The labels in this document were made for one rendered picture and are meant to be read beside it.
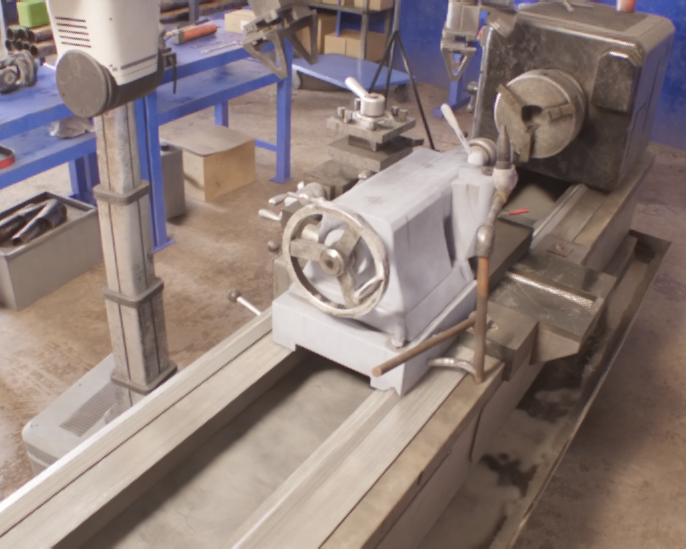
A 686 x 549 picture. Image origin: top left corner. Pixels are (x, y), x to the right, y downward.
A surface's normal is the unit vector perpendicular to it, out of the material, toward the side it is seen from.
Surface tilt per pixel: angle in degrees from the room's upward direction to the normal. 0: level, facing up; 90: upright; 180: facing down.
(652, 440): 0
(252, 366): 0
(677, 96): 90
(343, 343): 90
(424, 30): 90
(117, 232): 90
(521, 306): 0
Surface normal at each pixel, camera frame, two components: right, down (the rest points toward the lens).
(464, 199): 0.20, 0.36
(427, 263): 0.80, 0.02
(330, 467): 0.65, -0.32
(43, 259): 0.86, 0.31
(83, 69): -0.43, 0.47
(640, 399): 0.04, -0.84
